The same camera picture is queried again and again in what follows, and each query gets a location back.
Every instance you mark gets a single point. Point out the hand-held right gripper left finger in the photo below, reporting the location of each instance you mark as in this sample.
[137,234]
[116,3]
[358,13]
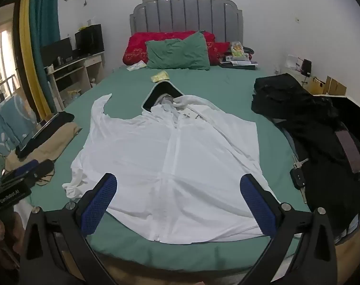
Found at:
[99,203]

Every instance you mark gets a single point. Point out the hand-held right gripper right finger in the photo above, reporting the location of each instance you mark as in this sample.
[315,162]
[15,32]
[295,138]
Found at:
[257,206]

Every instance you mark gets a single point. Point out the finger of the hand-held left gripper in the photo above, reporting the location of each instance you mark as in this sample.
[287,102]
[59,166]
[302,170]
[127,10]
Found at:
[44,169]
[27,168]

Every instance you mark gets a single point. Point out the white shirt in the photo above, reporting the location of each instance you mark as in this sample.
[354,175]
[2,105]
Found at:
[174,169]

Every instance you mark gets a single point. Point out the pile of black clothes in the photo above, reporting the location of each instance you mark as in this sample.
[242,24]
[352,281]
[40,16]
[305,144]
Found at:
[304,109]

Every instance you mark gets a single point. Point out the black car key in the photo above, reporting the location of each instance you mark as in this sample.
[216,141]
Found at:
[298,178]

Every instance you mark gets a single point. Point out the blue printed mat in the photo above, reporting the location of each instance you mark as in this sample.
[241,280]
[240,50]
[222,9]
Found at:
[7,118]

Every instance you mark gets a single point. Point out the black cloth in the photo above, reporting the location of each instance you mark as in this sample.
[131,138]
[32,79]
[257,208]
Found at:
[64,117]

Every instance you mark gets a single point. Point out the silver keys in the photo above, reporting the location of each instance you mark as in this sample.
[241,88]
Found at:
[299,162]

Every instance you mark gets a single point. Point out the blue grey cloth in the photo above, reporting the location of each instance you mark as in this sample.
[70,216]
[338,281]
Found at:
[291,141]

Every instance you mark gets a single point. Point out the white desk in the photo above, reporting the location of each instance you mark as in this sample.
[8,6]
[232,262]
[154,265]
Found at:
[90,62]

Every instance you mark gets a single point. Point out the bed with green sheet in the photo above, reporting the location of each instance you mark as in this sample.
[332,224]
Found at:
[215,95]

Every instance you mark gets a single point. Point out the large black monitor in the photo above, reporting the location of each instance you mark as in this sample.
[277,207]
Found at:
[56,50]

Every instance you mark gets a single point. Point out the black pad with white rim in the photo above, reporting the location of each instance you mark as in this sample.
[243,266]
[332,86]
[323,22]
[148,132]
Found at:
[162,90]

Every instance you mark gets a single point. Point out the small black monitor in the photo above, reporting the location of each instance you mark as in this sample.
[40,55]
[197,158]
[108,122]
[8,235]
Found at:
[80,43]

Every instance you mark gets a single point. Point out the yellow curtain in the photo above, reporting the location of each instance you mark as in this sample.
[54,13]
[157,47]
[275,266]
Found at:
[27,35]

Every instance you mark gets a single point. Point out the white paper packet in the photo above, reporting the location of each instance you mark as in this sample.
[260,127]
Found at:
[136,66]

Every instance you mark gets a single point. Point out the yellow packet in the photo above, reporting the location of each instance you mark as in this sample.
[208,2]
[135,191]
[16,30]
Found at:
[159,76]

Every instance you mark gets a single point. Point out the cardboard boxes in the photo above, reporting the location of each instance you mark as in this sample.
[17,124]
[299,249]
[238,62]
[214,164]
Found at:
[334,87]

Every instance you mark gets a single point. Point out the pile of papers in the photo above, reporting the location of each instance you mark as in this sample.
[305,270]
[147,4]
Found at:
[238,63]

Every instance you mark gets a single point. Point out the white box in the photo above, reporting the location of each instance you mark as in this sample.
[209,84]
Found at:
[293,63]

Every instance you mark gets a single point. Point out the black device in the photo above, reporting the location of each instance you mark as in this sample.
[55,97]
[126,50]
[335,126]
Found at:
[306,66]

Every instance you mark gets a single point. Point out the teal curtain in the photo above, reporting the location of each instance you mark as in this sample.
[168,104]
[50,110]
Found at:
[46,20]

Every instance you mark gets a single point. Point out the red patterned pillow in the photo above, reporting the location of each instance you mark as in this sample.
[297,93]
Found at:
[135,50]

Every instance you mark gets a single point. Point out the colourful snack box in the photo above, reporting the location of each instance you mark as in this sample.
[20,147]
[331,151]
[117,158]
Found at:
[238,50]

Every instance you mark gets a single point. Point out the green pillow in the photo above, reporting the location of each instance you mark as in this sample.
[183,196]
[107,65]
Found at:
[177,55]

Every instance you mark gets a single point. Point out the grey padded headboard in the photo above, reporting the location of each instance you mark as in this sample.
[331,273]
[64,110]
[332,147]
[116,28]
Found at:
[186,14]

